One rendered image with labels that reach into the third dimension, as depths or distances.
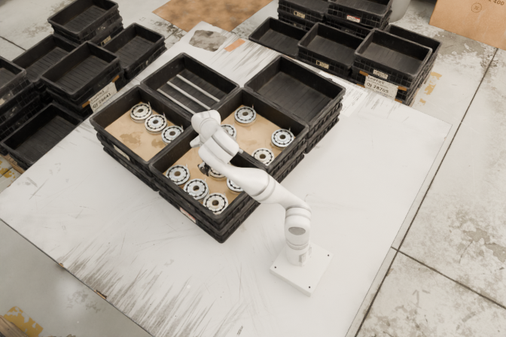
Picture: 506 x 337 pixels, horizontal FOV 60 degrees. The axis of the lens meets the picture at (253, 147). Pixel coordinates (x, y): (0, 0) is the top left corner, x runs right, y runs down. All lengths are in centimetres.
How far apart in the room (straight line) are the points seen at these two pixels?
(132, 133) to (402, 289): 166
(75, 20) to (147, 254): 206
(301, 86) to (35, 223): 139
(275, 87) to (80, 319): 161
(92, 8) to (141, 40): 45
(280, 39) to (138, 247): 204
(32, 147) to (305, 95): 173
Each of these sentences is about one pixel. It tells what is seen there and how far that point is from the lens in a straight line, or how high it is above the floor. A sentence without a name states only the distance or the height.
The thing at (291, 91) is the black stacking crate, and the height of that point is 83.
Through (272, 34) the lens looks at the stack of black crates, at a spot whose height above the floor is 27.
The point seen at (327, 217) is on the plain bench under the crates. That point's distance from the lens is 196.
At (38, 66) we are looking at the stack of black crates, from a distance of 340.
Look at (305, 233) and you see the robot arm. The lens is 157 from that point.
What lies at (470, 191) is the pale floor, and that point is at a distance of 313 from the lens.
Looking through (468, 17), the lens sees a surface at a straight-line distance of 418.
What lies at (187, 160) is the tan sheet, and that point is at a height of 83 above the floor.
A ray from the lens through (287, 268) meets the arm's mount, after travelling 180.
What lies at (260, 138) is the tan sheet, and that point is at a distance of 202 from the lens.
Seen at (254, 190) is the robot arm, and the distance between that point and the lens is 139.
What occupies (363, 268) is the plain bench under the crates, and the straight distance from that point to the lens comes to 189.
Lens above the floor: 241
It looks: 52 degrees down
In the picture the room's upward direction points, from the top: 2 degrees counter-clockwise
